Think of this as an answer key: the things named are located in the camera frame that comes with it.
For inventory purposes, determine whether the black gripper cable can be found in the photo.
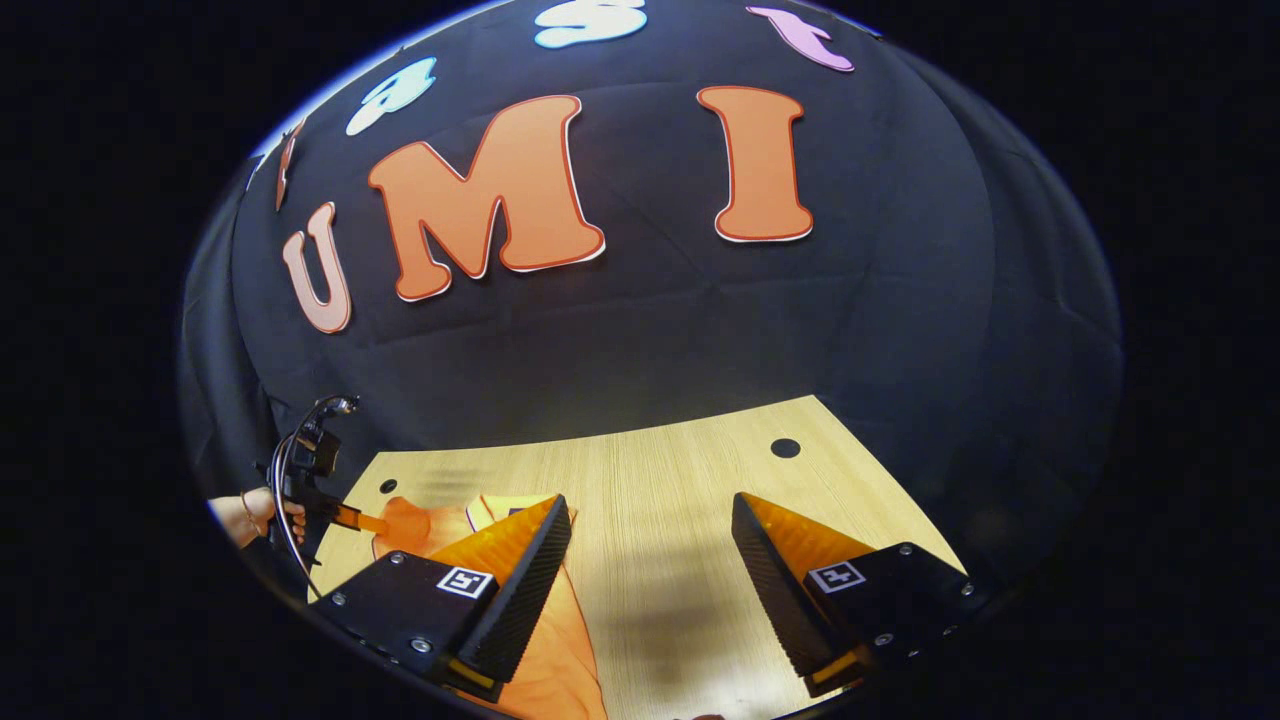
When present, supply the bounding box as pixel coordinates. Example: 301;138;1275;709
270;398;323;573

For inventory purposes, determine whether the orange T-shirt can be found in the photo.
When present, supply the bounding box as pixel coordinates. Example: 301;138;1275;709
370;493;611;720

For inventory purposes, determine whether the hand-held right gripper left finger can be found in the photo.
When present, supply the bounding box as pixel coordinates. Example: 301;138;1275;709
308;493;574;703

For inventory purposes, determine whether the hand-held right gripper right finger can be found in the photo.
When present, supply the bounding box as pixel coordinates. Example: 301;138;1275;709
731;491;991;701

